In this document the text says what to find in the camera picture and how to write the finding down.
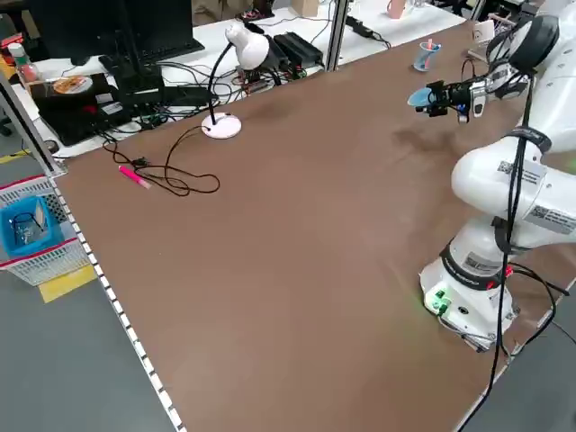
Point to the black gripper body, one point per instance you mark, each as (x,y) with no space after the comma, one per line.
(456,95)

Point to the blue plastic cup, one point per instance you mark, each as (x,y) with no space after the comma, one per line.
(418,96)

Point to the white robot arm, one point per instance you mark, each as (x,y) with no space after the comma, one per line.
(504,180)

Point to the pink cup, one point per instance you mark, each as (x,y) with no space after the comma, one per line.
(396,8)

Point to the clear measuring beaker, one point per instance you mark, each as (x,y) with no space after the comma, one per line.
(424,60)

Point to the red pen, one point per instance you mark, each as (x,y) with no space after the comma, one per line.
(430,45)

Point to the white mug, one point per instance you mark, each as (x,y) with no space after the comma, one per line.
(483,31)

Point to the black power strip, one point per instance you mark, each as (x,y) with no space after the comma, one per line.
(360,26)

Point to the black power supply unit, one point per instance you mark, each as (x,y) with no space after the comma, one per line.
(299,47)

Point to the wooden box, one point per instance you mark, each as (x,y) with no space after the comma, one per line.
(306,5)

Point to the white desk lamp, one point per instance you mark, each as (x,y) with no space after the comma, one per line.
(249,42)

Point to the pink marker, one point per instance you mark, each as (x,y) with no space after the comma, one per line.
(135,176)

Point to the black monitor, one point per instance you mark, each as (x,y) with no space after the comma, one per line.
(112,27)

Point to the black computer box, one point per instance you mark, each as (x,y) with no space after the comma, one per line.
(76,117)

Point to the white plastic basket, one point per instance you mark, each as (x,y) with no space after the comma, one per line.
(49,265)

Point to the clear bottle red label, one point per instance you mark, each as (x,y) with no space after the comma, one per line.
(21,67)

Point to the blue plastic bin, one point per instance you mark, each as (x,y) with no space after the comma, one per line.
(27,238)

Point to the aluminium frame post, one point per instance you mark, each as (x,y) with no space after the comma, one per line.
(337,31)
(27,121)

